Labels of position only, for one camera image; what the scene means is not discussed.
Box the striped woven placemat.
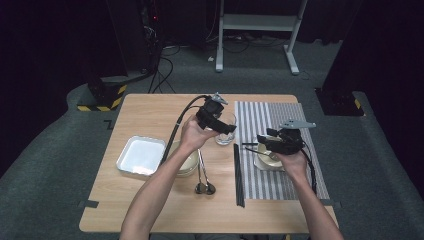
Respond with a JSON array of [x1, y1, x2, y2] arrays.
[[234, 100, 331, 202]]

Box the bundle of black chopsticks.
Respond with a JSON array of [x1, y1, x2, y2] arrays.
[[233, 143, 247, 208]]

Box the person's left hand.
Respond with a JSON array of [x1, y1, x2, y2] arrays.
[[179, 114, 219, 153]]

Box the dark equipment rack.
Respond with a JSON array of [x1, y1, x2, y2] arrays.
[[139, 0, 164, 73]]

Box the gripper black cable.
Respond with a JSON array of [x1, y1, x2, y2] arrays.
[[159, 94, 213, 166], [299, 139, 318, 196]]

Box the cream bowl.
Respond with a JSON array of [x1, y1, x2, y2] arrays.
[[166, 139, 200, 175], [257, 142, 284, 169], [176, 168, 198, 178]]

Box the dark curtain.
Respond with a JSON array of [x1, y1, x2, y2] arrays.
[[0, 0, 129, 183], [321, 0, 424, 201]]

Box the black yellow striped base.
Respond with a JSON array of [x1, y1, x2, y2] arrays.
[[77, 77, 128, 113]]

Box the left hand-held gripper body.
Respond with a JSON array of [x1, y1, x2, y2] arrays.
[[195, 92, 229, 132]]

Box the black base yellow mark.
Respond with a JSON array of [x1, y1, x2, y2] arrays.
[[314, 87, 365, 117]]

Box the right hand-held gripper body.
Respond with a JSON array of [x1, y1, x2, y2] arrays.
[[266, 119, 317, 156]]

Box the person's right hand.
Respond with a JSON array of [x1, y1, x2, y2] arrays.
[[274, 150, 309, 183]]

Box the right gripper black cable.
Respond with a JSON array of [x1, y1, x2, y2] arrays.
[[299, 139, 318, 196]]

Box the steel spoon striped handle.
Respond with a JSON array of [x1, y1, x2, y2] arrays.
[[194, 156, 207, 195], [198, 149, 217, 196], [244, 147, 279, 161]]

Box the clear drinking glass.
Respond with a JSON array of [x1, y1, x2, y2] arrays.
[[213, 111, 238, 147]]

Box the black floor cables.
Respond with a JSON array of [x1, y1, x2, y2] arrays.
[[147, 43, 177, 95]]

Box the white metal stand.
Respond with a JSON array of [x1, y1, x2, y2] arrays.
[[215, 0, 308, 76]]

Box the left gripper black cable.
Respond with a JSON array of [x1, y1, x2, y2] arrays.
[[159, 94, 213, 166]]

